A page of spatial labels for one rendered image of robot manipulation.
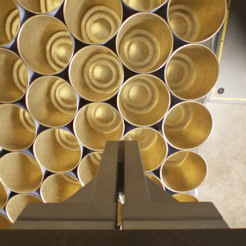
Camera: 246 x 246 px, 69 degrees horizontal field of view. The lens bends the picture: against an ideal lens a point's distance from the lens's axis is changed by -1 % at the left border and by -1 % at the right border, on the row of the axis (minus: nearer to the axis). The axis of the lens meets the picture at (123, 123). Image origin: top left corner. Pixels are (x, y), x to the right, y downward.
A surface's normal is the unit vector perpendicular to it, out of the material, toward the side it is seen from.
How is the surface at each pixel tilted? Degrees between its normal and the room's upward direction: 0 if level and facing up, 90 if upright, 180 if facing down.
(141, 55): 2
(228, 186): 0
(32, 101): 90
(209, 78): 90
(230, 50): 0
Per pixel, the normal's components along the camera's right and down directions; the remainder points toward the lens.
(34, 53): 1.00, -0.09
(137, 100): -0.01, 0.26
